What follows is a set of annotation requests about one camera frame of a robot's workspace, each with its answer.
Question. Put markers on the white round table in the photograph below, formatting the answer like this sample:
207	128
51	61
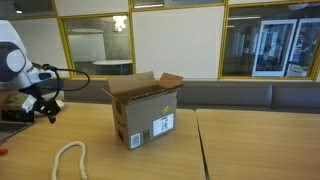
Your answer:
111	62

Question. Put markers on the grey upholstered bench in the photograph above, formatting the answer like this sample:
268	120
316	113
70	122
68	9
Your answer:
233	95

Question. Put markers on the wooden camera mounting plate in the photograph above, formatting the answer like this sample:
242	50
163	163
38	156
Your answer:
11	100

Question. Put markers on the yellow window frame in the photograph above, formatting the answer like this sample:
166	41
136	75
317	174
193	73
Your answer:
223	43

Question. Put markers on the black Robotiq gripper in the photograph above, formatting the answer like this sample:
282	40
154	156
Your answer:
48	106

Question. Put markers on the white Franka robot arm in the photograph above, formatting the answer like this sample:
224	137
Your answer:
13	63

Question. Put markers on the small red object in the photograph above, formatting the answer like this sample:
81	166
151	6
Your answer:
2	152

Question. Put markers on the cardboard shipping box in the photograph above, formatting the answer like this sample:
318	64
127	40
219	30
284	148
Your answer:
146	116

